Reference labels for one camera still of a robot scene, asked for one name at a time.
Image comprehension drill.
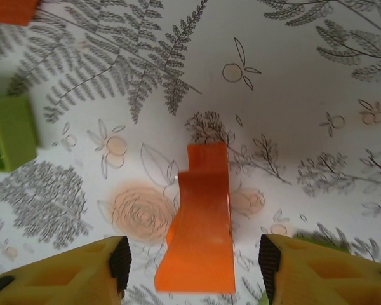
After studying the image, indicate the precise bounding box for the orange curved lego piece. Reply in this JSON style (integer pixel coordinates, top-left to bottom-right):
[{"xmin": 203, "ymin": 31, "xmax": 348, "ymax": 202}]
[{"xmin": 154, "ymin": 142, "xmax": 236, "ymax": 295}]

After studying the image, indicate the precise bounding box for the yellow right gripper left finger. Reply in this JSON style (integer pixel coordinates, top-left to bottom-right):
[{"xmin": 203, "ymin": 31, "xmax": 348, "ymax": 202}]
[{"xmin": 0, "ymin": 236, "xmax": 133, "ymax": 305}]

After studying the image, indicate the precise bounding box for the white floral print tablecloth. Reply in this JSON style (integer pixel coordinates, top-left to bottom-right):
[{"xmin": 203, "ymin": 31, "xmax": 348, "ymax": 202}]
[{"xmin": 0, "ymin": 0, "xmax": 381, "ymax": 305}]

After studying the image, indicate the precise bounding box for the orange lego brick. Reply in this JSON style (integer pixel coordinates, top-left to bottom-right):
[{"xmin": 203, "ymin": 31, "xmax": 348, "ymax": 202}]
[{"xmin": 0, "ymin": 0, "xmax": 41, "ymax": 27}]

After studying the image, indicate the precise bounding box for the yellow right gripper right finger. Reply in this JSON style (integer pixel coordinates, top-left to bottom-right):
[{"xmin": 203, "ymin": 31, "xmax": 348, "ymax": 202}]
[{"xmin": 258, "ymin": 234, "xmax": 381, "ymax": 305}]

